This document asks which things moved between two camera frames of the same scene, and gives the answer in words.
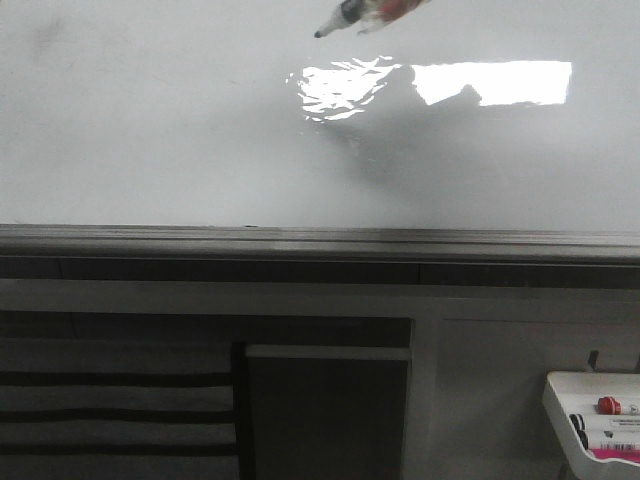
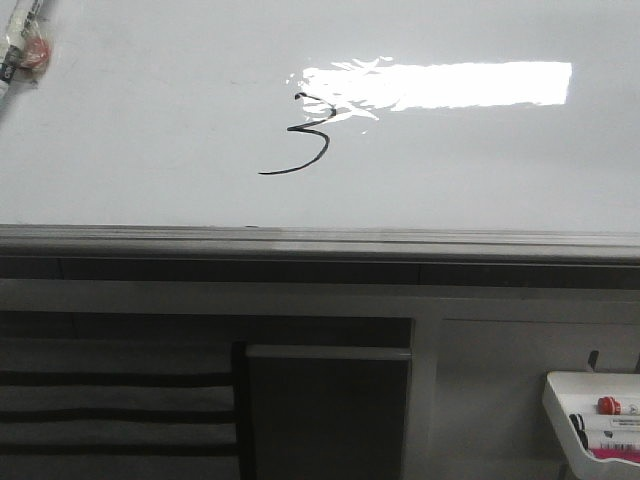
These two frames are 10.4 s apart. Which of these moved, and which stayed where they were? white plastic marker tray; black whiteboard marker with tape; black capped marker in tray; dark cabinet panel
Moved: black whiteboard marker with tape
Stayed: black capped marker in tray; white plastic marker tray; dark cabinet panel
